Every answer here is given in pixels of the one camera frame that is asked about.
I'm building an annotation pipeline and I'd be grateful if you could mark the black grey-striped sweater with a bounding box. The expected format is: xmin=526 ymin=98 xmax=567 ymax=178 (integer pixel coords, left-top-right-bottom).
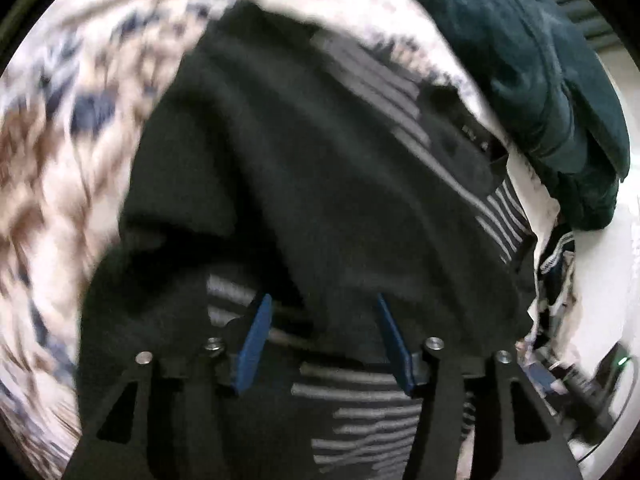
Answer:
xmin=76 ymin=2 xmax=535 ymax=479

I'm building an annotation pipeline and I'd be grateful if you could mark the beige and navy clothes pile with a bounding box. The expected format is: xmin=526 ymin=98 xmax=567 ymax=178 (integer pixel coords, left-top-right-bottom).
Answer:
xmin=534 ymin=226 xmax=576 ymax=349

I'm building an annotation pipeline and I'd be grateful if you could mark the white bed headboard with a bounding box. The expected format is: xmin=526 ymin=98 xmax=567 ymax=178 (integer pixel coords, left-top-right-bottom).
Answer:
xmin=569 ymin=44 xmax=640 ymax=470

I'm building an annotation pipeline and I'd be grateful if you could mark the dark teal velvet duvet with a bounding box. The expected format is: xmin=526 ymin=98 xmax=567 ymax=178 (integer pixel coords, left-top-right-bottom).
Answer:
xmin=416 ymin=0 xmax=630 ymax=231

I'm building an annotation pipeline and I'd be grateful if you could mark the floral bed blanket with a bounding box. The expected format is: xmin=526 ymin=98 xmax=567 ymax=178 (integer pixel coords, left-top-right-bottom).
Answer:
xmin=0 ymin=0 xmax=561 ymax=480

